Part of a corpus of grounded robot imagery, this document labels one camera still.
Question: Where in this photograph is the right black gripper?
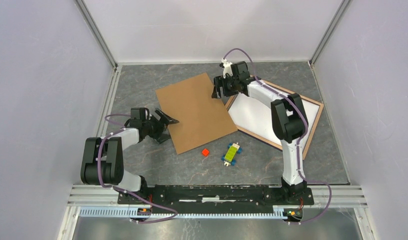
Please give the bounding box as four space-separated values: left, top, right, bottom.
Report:
211 74 239 99

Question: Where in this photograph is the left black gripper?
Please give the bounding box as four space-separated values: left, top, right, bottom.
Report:
142 109 179 145

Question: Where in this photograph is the brown cardboard backing board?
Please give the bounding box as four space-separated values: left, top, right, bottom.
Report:
155 73 237 155

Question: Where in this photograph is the beach landscape photo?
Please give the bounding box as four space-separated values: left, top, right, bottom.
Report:
229 93 319 147

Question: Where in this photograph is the wooden picture frame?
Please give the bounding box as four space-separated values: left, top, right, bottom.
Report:
224 79 325 162

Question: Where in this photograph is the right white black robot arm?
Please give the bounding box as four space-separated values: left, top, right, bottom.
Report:
211 59 309 204

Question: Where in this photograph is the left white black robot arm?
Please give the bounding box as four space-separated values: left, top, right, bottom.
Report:
80 107 179 204

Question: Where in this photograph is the small orange cube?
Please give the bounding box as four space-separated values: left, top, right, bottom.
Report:
201 148 210 157

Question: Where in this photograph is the green blue toy brick car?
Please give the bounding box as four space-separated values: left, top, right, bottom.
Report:
221 142 243 167

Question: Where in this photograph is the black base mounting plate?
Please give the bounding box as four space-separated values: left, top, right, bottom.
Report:
117 184 315 215

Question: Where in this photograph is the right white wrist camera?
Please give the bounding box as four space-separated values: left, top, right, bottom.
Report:
220 58 233 79

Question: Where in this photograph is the white slotted cable duct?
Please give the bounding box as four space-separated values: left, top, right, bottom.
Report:
78 207 286 220

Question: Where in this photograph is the left corner aluminium post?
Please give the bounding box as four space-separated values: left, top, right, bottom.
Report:
74 0 118 69

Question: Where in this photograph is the corner aluminium post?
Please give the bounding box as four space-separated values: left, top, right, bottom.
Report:
74 0 118 69
308 0 352 68

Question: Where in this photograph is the right corner aluminium post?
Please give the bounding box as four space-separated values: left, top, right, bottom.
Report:
308 0 352 68

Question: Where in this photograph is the aluminium rail front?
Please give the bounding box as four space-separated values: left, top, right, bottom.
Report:
310 185 368 209

